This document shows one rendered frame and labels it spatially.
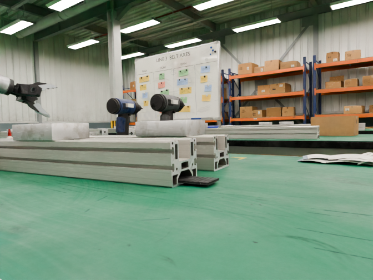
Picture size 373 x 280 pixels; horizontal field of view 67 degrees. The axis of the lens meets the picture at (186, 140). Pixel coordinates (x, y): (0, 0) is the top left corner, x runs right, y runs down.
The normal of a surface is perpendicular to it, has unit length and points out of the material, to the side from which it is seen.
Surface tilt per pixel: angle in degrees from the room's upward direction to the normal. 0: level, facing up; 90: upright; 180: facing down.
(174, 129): 90
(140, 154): 90
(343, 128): 90
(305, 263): 0
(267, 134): 90
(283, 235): 0
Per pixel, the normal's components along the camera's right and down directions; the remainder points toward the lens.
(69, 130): 0.88, 0.00
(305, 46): -0.58, 0.06
